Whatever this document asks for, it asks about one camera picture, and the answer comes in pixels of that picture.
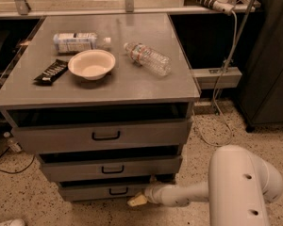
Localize grey bottom drawer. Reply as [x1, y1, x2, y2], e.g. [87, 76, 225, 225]
[58, 174, 176, 202]

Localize grey drawer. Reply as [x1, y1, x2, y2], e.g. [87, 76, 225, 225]
[12, 119, 191, 154]
[58, 174, 176, 202]
[38, 155, 182, 182]

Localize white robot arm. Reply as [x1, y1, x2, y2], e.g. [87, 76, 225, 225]
[127, 145, 283, 226]

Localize grey top drawer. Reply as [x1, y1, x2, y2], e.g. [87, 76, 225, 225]
[12, 119, 191, 154]

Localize grey middle drawer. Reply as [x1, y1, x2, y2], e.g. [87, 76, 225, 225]
[38, 155, 182, 182]

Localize grey drawer cabinet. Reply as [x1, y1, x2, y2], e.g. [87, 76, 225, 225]
[0, 13, 199, 202]

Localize white shoe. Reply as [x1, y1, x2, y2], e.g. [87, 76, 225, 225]
[0, 218, 26, 226]

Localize clear plastic water bottle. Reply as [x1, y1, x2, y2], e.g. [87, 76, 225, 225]
[124, 42, 171, 77]

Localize white paper bowl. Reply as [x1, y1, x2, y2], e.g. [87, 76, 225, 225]
[68, 50, 116, 80]

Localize black snack bar wrapper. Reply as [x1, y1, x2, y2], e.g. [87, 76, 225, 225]
[34, 59, 68, 85]

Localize dark cabinet at right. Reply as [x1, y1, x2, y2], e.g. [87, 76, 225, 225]
[235, 0, 283, 132]

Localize white labelled bottle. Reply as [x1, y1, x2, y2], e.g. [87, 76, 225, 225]
[53, 32, 111, 54]

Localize white power strip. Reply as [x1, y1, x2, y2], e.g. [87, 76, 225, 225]
[184, 0, 236, 17]

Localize grey metal rail box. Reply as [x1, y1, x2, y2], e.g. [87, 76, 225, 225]
[191, 67, 242, 89]

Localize black floor cable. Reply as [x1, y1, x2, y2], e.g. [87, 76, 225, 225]
[0, 146, 36, 175]

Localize white power cable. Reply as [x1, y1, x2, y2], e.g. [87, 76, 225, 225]
[191, 9, 240, 149]

